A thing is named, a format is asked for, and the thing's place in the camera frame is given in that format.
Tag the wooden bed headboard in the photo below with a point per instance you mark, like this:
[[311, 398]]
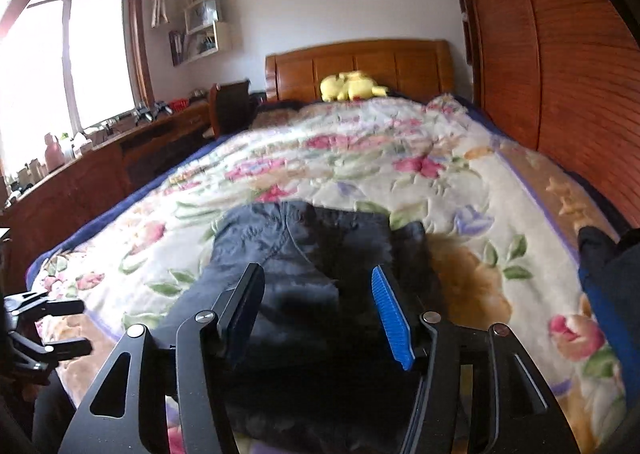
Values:
[[390, 64]]

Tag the white wall shelf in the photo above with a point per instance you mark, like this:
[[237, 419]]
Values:
[[205, 29]]

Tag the wooden slatted wardrobe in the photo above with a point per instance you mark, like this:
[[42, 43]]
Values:
[[550, 59]]

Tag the wooden desk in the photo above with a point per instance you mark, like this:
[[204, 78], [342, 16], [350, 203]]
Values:
[[75, 189]]

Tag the dark wooden chair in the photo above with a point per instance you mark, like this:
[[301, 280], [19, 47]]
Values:
[[230, 104]]

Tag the floral blanket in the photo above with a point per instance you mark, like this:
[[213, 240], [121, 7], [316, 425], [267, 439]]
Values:
[[400, 159]]

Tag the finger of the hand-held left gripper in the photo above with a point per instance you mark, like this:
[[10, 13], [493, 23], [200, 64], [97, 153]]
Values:
[[65, 307], [70, 348]]

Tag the red basket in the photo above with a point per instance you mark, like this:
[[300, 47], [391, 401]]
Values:
[[181, 104]]

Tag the person's dark blue-striped clothing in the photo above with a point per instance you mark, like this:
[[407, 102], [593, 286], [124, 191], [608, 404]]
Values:
[[615, 309]]

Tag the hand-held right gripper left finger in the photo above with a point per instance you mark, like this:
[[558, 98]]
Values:
[[240, 306]]

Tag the dark pillow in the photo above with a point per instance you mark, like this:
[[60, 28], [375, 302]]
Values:
[[275, 107]]

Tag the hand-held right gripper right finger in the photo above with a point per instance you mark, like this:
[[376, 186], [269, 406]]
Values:
[[395, 319]]

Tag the black jacket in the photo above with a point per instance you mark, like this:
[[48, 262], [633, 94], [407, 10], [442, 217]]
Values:
[[310, 254]]

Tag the yellow plush toy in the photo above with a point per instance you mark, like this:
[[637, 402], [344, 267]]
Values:
[[345, 87]]

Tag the window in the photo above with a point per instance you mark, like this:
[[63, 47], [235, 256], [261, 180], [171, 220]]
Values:
[[95, 59]]

